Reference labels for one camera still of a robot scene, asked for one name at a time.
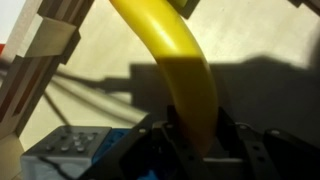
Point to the blue cube block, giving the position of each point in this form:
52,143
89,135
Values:
132,157

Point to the yellow banana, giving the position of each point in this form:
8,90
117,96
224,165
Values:
181,62

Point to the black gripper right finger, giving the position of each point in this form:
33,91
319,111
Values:
271,155

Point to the wooden tray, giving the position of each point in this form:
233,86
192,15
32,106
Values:
261,92

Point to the grey perforated cube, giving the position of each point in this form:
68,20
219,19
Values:
64,154

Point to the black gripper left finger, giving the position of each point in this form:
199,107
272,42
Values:
176,158

